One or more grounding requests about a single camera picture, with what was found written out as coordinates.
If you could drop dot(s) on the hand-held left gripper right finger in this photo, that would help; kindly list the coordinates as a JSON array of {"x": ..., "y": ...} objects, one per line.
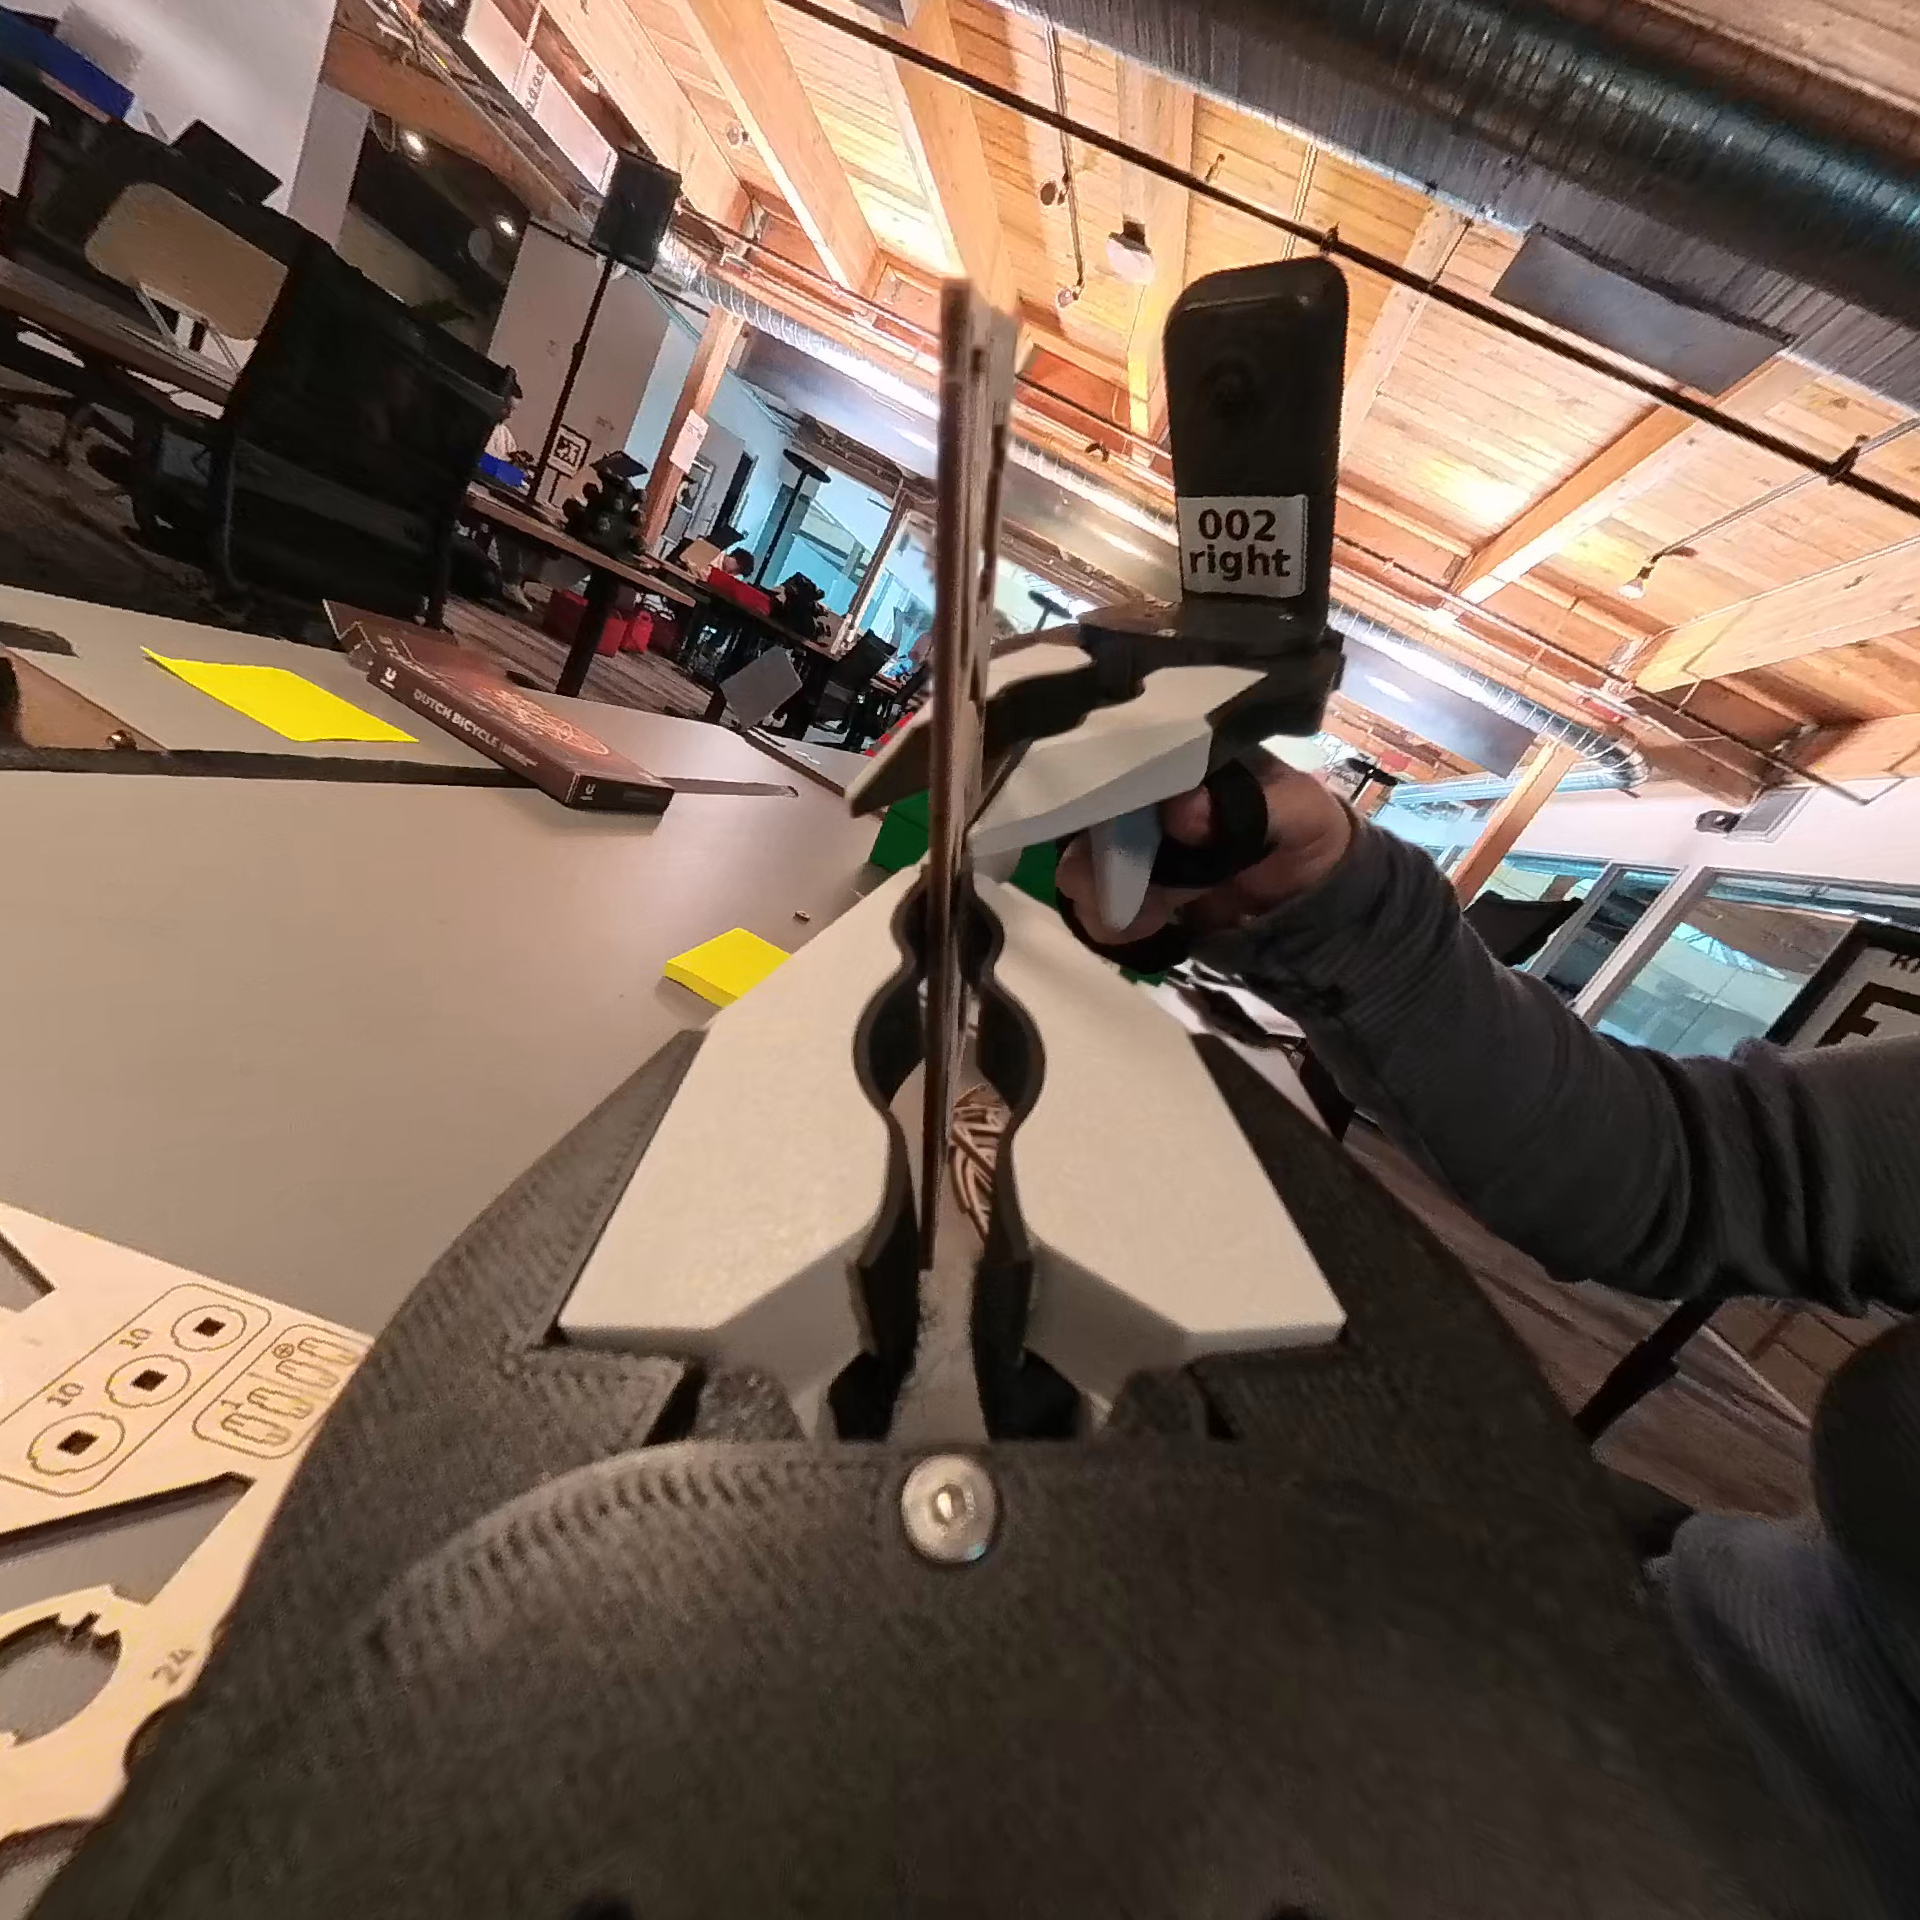
[{"x": 1172, "y": 1185}]

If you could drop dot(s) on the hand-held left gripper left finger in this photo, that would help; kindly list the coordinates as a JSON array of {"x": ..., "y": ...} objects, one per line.
[{"x": 735, "y": 1185}]

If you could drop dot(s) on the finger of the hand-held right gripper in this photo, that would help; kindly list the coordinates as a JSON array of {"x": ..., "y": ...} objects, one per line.
[
  {"x": 1050, "y": 665},
  {"x": 1110, "y": 764}
]

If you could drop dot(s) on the thin plywood parts sheet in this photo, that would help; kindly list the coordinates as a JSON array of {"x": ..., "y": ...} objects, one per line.
[{"x": 960, "y": 598}]

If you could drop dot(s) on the person's right forearm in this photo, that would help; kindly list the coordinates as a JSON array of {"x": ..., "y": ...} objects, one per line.
[{"x": 1575, "y": 1108}]

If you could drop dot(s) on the wooden bicycle model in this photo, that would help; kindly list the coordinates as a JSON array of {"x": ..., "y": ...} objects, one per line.
[{"x": 974, "y": 1154}]

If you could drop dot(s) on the numbered plywood parts sheet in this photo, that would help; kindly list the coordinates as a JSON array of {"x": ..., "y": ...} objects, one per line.
[{"x": 89, "y": 1349}]

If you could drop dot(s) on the person's right hand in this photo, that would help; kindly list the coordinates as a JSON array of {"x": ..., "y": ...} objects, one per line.
[{"x": 1300, "y": 838}]

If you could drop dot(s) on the yellow sticky note pad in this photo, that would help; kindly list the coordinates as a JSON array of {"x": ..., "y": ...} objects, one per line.
[{"x": 728, "y": 968}]

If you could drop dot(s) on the green plastic bin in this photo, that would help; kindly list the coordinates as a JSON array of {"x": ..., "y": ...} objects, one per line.
[{"x": 896, "y": 833}]

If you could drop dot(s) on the brown product box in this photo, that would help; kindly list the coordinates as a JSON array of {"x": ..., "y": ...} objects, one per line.
[{"x": 495, "y": 721}]

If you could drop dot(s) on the black speaker on stand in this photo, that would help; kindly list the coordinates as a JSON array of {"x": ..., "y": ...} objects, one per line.
[{"x": 633, "y": 211}]

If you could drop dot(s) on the flat yellow paper note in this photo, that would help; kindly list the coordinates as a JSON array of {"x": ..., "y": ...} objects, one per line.
[{"x": 271, "y": 697}]

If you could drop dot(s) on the black mesh office chair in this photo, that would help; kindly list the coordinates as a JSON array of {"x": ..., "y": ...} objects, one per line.
[{"x": 360, "y": 434}]

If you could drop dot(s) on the person's leg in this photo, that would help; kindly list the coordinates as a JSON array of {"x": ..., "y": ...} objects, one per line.
[{"x": 1830, "y": 1650}]

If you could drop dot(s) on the brown cardboard piece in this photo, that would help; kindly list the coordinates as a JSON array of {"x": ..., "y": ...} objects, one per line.
[{"x": 76, "y": 714}]

